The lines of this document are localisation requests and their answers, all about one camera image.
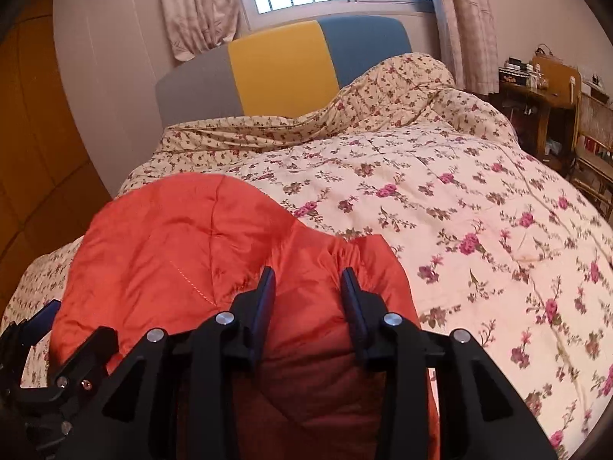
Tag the wooden wardrobe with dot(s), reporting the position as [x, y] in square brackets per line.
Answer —
[38, 129]

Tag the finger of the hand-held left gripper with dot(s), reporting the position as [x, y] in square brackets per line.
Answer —
[91, 354]
[47, 314]

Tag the group of small containers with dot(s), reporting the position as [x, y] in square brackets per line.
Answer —
[517, 73]

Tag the orange padded jacket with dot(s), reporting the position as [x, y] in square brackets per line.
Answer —
[191, 249]

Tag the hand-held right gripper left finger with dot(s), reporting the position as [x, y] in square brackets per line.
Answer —
[266, 297]

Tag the grey yellow blue headboard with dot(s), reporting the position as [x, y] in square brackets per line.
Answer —
[277, 72]

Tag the tan bag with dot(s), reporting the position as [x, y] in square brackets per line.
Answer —
[558, 81]

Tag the rattan shelf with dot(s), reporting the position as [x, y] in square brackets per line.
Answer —
[596, 153]

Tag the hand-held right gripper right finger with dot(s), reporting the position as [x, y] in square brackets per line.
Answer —
[353, 306]

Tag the wooden desk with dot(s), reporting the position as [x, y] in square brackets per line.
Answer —
[541, 100]

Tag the floral quilt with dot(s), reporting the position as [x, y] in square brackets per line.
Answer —
[431, 191]

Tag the beige patterned curtain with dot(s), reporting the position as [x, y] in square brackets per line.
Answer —
[467, 24]
[201, 9]

